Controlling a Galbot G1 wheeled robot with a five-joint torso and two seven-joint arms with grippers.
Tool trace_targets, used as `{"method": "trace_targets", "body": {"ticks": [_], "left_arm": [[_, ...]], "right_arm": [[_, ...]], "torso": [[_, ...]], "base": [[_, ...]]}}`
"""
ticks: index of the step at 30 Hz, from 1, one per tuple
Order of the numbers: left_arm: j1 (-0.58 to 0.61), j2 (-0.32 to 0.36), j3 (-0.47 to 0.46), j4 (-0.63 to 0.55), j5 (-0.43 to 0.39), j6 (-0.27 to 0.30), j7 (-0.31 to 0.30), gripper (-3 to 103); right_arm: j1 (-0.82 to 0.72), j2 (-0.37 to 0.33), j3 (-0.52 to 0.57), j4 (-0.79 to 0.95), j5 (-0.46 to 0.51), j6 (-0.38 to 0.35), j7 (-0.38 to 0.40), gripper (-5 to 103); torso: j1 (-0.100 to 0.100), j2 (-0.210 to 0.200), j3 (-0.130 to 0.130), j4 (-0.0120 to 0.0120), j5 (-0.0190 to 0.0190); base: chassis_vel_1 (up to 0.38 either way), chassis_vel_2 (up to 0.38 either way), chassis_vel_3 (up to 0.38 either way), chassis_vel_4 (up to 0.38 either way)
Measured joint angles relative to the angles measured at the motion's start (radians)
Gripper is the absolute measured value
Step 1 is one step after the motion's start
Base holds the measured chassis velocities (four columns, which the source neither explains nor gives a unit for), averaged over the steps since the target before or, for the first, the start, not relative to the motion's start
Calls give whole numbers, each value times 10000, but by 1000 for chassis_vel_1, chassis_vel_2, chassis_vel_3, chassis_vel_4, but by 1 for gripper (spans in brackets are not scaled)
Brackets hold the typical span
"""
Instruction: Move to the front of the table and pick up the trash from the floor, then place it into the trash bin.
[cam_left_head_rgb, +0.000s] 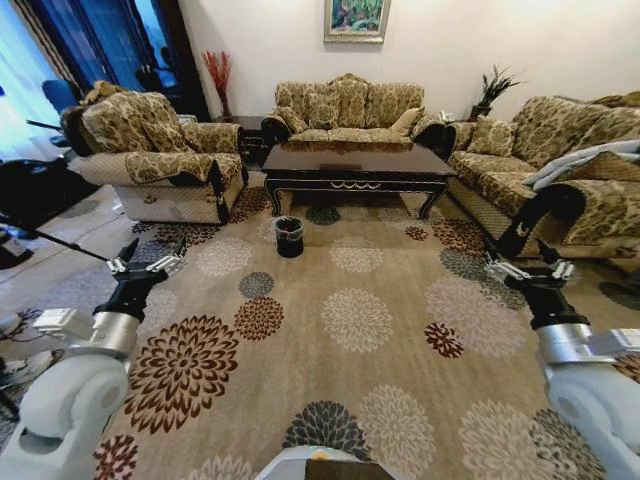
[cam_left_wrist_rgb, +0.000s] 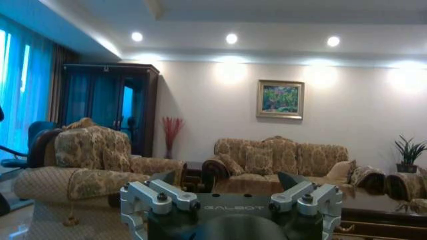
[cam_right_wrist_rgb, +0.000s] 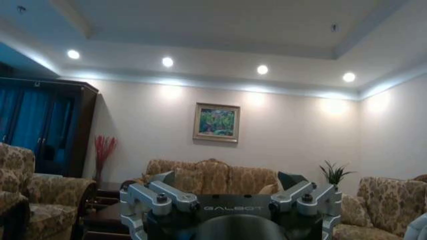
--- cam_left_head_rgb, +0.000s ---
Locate dark wooden side table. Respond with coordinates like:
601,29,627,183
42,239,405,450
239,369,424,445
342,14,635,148
213,114,267,162

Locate floral patterned armchair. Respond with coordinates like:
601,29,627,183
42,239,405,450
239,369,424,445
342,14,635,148
59,89,250,225

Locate red branches in vase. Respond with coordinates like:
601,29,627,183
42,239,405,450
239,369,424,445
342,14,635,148
200,49,235,119

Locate large floral cushion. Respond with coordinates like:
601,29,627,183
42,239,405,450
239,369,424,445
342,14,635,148
464,115,520,158

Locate floral square cushion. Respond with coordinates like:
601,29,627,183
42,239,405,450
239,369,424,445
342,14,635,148
276,105,310,135
389,106,425,137

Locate pale blue blanket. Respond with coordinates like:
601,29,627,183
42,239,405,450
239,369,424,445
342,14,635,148
521,139,640,192

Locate dark wooden coffee table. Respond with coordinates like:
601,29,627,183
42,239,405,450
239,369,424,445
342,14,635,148
260,140,459,221

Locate floral three-seat sofa with carved crest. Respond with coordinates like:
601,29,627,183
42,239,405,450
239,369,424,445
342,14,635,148
260,73,457,152

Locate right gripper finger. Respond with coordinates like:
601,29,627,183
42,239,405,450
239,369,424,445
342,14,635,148
537,238,577,281
482,239,526,282

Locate white robot front shell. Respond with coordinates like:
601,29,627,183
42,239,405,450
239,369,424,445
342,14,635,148
252,443,402,480

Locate brown fuzzy cushion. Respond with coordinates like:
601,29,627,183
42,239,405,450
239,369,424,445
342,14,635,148
78,80,127,107

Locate black trash bin with liner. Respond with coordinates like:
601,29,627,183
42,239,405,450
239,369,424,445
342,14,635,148
273,216,307,260

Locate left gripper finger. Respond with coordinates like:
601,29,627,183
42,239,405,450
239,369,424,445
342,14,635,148
145,236,189,276
105,237,141,275

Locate blue chair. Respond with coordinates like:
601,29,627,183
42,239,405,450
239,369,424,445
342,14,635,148
40,78,82,115

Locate floral sofa with black armrest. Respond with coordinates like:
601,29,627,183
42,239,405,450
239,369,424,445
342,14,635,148
446,92,640,275

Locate green potted plant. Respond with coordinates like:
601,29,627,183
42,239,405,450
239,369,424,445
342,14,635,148
469,63,525,122

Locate framed landscape painting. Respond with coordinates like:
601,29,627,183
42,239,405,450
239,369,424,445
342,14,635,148
323,0,393,46

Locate beige floral rug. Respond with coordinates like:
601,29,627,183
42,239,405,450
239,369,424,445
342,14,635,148
87,169,640,480

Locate black tripod equipment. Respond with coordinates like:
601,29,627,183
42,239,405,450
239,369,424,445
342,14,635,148
0,157,112,272

